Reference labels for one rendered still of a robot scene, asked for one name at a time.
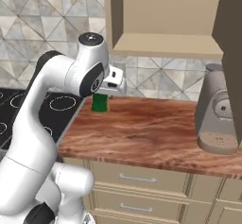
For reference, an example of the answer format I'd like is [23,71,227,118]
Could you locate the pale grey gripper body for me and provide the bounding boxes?
[97,78,128,97]

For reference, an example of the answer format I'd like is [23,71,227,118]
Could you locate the brown cabinet door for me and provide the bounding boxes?
[211,0,242,155]

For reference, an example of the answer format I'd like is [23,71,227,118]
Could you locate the beige cupboard door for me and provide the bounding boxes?
[205,200,242,224]

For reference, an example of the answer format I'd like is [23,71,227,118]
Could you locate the green cup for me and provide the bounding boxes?
[91,93,111,113]

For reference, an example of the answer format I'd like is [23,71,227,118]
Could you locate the black hob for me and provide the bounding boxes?
[0,88,87,152]

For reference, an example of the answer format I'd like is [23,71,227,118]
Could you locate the beige drawer front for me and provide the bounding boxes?
[89,160,191,201]
[92,189,187,220]
[216,177,242,204]

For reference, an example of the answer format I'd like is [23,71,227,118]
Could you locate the grey coffee machine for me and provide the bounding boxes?
[194,62,240,156]

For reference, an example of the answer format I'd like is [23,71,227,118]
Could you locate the beige open wall cabinet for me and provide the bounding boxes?
[103,0,242,60]

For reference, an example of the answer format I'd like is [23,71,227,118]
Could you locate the silver drawer handle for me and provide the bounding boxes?
[118,172,158,184]
[119,202,154,214]

